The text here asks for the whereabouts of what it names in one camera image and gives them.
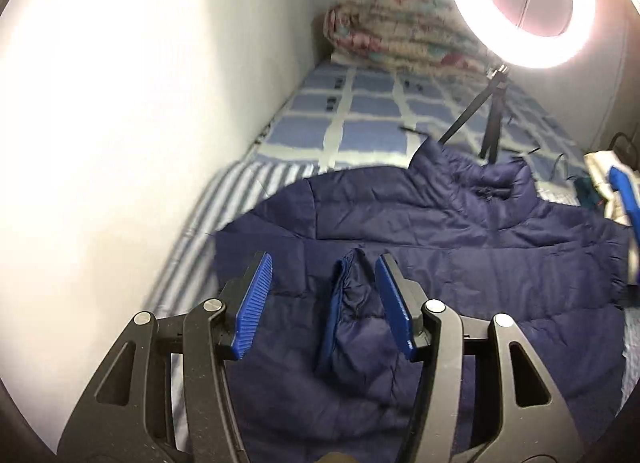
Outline navy quilted puffer jacket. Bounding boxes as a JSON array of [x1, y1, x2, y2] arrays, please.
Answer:
[[214, 140, 630, 462]]

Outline blue white striped blanket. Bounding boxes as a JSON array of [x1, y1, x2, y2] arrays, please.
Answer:
[[145, 160, 326, 318]]

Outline blue checked bed sheet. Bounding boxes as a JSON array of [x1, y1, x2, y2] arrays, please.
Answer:
[[250, 62, 587, 205]]

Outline folded floral quilt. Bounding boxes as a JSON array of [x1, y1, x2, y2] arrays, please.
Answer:
[[323, 0, 500, 76]]

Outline black metal chair frame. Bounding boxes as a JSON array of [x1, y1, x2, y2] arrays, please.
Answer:
[[608, 131, 639, 155]]

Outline white ring light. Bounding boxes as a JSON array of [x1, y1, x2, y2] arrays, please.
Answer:
[[454, 0, 596, 70]]

